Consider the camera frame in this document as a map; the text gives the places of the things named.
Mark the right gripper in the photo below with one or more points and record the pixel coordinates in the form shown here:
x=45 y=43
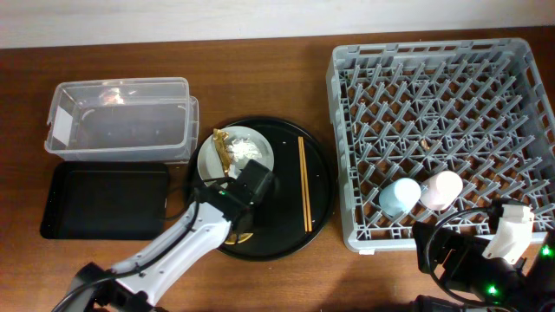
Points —
x=466 y=249

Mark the pink cup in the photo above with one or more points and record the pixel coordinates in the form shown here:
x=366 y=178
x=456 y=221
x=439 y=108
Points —
x=441 y=190

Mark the blue cup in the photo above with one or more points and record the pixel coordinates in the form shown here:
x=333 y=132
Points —
x=400 y=196

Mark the yellow bowl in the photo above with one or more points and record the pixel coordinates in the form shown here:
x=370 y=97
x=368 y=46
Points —
x=240 y=238

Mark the gold brown snack wrapper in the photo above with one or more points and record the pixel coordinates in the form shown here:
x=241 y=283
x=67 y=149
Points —
x=219 y=136

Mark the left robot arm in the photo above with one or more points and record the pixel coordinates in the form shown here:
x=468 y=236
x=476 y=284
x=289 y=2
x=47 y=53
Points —
x=221 y=210

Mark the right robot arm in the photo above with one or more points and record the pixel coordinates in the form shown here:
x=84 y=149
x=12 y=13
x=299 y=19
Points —
x=536 y=292

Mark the grey dishwasher rack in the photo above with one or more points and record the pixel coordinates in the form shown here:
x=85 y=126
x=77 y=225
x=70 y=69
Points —
x=413 y=109

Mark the round black serving tray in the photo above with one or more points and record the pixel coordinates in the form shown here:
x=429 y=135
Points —
x=278 y=223

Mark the wooden chopstick left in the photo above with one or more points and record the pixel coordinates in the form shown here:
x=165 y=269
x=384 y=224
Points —
x=301 y=164

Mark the wooden chopstick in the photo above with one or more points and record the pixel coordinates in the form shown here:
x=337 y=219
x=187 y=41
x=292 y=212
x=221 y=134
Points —
x=301 y=164
x=307 y=192

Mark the wooden chopstick right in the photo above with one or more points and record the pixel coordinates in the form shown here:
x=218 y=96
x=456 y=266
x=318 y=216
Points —
x=307 y=192

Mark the crumpled white tissue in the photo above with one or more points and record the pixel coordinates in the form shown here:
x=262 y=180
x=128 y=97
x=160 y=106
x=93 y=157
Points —
x=240 y=149

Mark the grey plate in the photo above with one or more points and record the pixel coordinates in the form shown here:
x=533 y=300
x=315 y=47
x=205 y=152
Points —
x=208 y=163

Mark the clear plastic bin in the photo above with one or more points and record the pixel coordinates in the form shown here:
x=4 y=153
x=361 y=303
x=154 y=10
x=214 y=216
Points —
x=135 y=119

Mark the black rectangular tray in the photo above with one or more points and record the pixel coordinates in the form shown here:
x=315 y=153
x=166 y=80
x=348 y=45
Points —
x=106 y=201

